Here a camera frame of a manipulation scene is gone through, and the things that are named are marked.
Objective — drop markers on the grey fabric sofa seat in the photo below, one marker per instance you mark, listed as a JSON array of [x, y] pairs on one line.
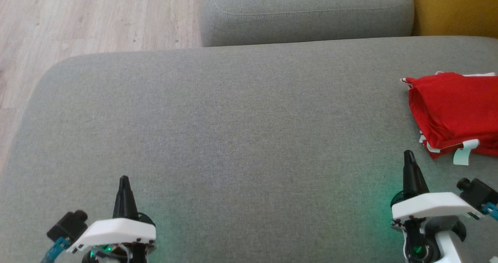
[[249, 138]]

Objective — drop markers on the red basketball jersey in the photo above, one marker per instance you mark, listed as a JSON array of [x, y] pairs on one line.
[[451, 103]]

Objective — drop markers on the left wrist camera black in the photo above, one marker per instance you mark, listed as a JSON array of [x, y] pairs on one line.
[[68, 226]]

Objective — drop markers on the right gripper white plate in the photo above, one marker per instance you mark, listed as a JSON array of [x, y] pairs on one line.
[[432, 206]]

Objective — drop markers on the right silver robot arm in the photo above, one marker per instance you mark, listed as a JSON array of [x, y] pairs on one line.
[[449, 251]]

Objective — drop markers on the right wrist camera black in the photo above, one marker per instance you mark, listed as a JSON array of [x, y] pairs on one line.
[[478, 193]]

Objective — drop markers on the yellow cushion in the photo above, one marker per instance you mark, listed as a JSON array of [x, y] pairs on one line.
[[459, 8]]

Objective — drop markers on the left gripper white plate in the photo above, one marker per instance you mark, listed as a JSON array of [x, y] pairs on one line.
[[113, 232]]

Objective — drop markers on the grey sofa back cushion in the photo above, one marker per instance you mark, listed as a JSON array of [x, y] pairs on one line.
[[307, 14]]

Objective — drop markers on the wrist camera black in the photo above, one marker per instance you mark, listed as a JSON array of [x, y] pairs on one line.
[[68, 226], [478, 193]]

